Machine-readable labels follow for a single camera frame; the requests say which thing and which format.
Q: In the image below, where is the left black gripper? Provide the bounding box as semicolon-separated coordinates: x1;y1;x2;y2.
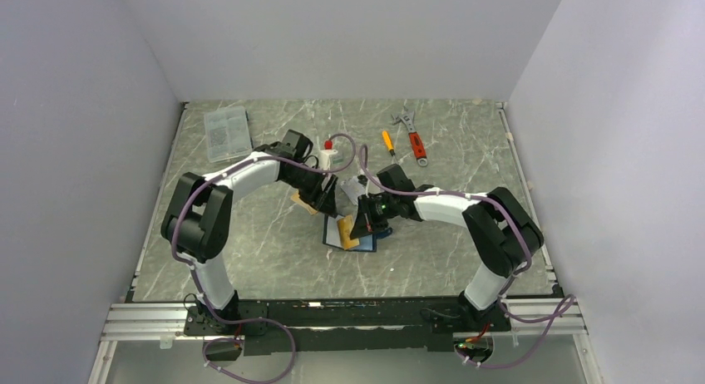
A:
282;165;338;219

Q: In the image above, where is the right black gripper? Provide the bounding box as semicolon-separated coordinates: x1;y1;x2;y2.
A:
350;194;398;240

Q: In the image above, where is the gold VIP card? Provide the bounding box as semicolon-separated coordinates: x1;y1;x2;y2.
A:
336;214;360;250

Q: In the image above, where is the blue leather card holder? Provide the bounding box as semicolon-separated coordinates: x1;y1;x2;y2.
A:
322;215;393;253

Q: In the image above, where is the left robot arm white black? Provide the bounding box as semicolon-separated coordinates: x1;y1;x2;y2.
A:
160;130;338;334

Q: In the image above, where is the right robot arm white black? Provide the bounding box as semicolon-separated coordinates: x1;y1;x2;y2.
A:
342;164;545;330

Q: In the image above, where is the gold card stack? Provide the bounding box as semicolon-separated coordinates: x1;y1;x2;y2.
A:
291;190;318;215

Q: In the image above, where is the silver card stack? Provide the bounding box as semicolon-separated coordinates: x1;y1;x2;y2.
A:
339;175;368;206

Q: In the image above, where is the clear plastic screw box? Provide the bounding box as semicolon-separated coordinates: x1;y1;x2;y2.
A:
204;106;254;163

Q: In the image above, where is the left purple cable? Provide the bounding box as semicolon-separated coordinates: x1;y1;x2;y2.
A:
170;133;358;384

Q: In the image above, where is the purple cable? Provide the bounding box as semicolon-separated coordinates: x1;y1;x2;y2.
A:
357;145;577;371
170;133;358;384

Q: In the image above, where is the orange handled screwdriver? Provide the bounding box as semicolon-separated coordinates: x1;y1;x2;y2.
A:
382;130;396;158

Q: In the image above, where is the red handled adjustable wrench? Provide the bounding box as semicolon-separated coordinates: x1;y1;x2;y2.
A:
391;108;428;167

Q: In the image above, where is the aluminium frame rail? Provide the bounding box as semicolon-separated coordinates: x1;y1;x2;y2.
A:
101;303;187;344

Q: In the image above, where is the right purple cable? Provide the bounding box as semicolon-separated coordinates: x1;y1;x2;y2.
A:
357;145;577;371

